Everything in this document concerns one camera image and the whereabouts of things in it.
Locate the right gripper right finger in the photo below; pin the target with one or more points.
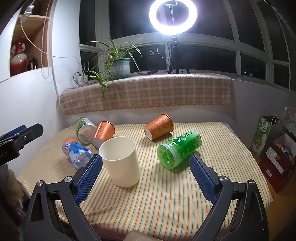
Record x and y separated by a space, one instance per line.
249 220

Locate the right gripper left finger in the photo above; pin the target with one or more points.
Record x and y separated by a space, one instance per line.
42 220

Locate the white plastic cup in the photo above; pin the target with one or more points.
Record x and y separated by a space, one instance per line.
119 156

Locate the left copper paper cup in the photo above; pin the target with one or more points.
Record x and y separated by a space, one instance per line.
105 130

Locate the copper paper cup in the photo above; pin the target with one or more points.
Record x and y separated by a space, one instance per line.
105 130
159 127

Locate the right copper paper cup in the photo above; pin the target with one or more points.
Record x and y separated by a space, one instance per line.
159 127

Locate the red cardboard box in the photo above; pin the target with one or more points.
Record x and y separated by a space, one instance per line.
278 163

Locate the green pink fruit can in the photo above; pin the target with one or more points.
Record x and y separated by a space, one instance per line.
85 130

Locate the red white ceramic vase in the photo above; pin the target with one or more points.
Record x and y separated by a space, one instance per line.
18 58

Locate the dark small bottle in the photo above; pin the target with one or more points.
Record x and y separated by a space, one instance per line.
33 64

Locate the white power charger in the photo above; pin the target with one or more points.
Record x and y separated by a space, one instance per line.
82 80

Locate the green white paper bag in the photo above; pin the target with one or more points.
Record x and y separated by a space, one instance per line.
269 129

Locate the green plastic bottle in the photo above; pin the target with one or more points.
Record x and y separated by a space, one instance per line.
173 152

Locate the striped yellow tablecloth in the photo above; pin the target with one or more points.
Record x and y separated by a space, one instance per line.
164 204

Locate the potted spider plant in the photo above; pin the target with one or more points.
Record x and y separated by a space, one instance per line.
113 62

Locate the plaid beige sill cloth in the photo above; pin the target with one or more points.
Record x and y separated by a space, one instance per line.
151 91

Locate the ring light on tripod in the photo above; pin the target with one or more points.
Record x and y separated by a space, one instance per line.
173 30

